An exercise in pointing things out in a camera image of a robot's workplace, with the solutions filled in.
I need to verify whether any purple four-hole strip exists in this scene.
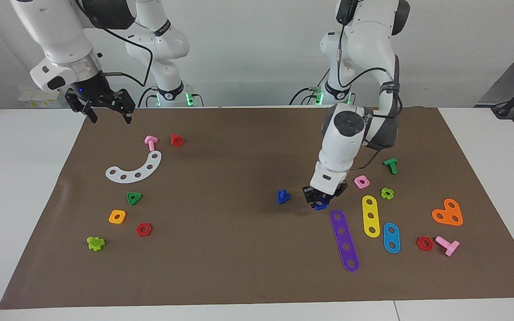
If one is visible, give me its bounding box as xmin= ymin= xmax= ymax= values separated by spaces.
xmin=330 ymin=210 xmax=360 ymax=272

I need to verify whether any black right base cable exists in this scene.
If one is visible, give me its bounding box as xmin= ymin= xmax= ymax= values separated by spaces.
xmin=137 ymin=86 xmax=157 ymax=107

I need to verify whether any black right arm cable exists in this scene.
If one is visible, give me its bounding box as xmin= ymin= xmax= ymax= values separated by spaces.
xmin=76 ymin=0 xmax=154 ymax=87

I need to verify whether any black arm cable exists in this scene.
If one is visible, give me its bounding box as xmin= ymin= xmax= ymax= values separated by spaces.
xmin=76 ymin=0 xmax=154 ymax=87
xmin=335 ymin=0 xmax=404 ymax=172

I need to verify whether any black left base cable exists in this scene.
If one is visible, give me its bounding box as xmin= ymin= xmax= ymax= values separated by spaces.
xmin=289 ymin=87 xmax=319 ymax=106

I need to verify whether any white curved hole plate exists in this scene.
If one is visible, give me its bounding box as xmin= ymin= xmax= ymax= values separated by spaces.
xmin=105 ymin=151 xmax=162 ymax=184

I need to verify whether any brown paper table mat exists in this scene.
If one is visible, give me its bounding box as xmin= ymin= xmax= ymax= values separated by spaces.
xmin=0 ymin=106 xmax=514 ymax=310

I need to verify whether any orange heart hole plate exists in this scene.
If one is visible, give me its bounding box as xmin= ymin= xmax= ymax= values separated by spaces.
xmin=431 ymin=198 xmax=464 ymax=227

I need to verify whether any blue two-hole strip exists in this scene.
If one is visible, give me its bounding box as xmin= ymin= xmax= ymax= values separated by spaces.
xmin=382 ymin=222 xmax=401 ymax=254

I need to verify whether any yellow three-hole strip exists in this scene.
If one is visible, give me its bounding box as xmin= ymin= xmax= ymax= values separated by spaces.
xmin=362 ymin=195 xmax=381 ymax=239

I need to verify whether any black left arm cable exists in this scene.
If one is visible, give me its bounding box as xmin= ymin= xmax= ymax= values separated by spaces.
xmin=335 ymin=0 xmax=404 ymax=172

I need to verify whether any black base cable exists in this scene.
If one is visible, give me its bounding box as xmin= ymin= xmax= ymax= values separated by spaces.
xmin=289 ymin=87 xmax=319 ymax=106
xmin=137 ymin=86 xmax=157 ymax=107

